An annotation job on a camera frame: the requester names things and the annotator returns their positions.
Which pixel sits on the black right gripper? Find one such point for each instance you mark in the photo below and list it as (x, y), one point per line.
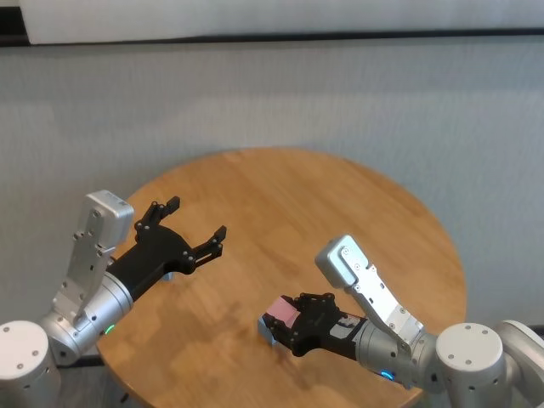
(323, 327)

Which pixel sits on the black table foot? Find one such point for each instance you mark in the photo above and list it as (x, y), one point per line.
(124, 398)

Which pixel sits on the white wall panel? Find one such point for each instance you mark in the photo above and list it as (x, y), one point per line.
(255, 17)

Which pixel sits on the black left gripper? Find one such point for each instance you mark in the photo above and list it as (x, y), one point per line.
(153, 255)

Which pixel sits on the pink cube block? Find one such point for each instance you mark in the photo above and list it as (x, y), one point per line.
(282, 312)

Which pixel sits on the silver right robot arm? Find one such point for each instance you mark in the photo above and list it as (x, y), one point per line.
(467, 353)

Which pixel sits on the black horizontal trim strip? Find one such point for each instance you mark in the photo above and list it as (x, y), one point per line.
(255, 37)

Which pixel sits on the blue cube block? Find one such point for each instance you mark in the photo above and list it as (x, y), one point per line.
(265, 331)
(170, 277)

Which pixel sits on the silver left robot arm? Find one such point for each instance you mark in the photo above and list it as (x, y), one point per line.
(102, 306)

